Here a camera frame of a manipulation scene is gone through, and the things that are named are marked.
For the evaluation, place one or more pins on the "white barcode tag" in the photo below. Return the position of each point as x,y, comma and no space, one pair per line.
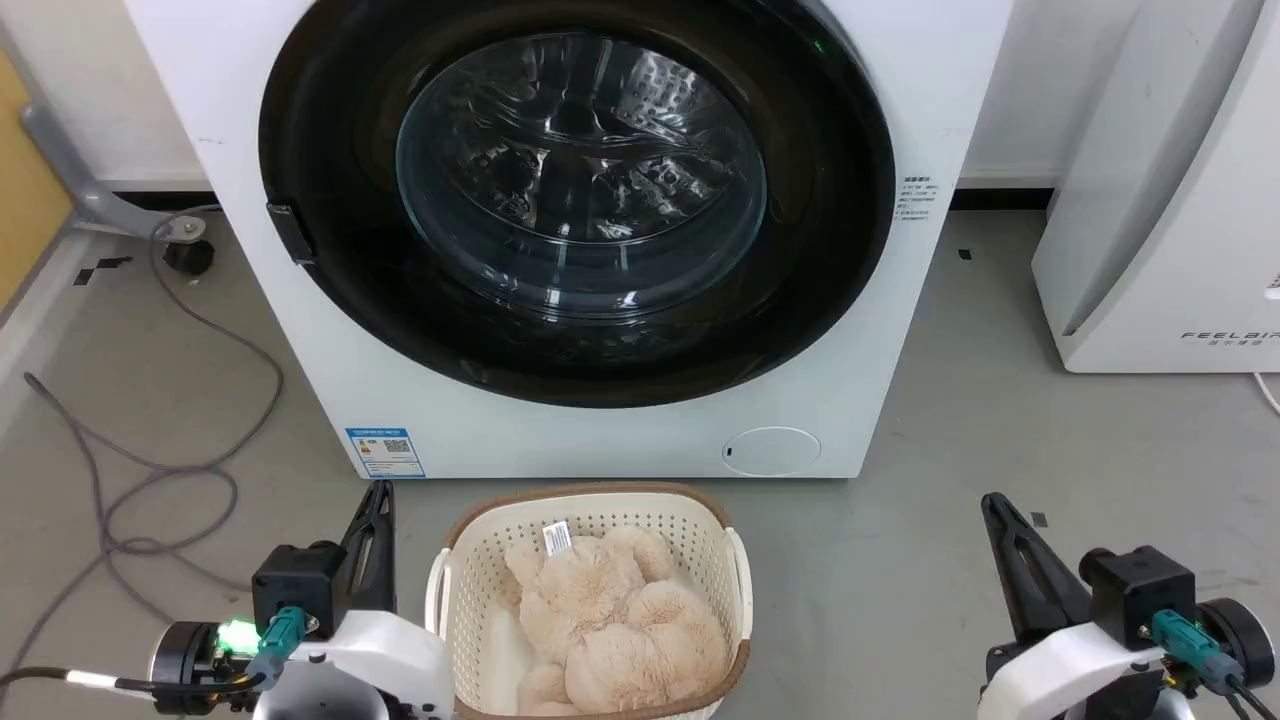
556,538

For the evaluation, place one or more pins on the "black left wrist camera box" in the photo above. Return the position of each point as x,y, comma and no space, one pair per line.
298,585

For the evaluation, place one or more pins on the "black round table foot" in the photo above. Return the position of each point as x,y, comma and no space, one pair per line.
189,257

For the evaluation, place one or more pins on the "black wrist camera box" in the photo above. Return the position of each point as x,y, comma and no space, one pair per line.
1140,595
298,585

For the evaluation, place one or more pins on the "black round washer door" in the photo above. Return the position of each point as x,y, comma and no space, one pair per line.
330,150

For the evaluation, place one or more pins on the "blue energy label sticker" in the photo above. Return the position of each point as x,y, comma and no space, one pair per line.
385,452

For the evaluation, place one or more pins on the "white air purifier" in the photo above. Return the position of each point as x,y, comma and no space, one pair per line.
1180,250

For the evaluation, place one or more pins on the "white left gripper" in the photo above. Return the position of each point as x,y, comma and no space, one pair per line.
400,660

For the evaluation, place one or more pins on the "white front-load washing machine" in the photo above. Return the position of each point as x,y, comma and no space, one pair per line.
300,380

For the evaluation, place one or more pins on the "beige plush toy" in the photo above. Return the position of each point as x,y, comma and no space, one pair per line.
610,620

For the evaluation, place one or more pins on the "grey metal table leg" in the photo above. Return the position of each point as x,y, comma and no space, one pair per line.
95,205

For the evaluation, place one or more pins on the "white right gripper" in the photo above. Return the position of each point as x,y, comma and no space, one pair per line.
1060,670

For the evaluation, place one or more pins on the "round white filter cover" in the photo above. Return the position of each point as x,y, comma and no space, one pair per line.
771,451

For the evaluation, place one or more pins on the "small printed text sticker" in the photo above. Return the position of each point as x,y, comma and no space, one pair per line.
918,198

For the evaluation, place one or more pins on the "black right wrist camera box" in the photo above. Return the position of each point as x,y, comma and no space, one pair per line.
1140,595

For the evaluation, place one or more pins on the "white perforated laundry basket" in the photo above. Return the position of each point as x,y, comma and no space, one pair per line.
470,590

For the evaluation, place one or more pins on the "light wooden panel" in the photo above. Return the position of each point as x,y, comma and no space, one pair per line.
25,190

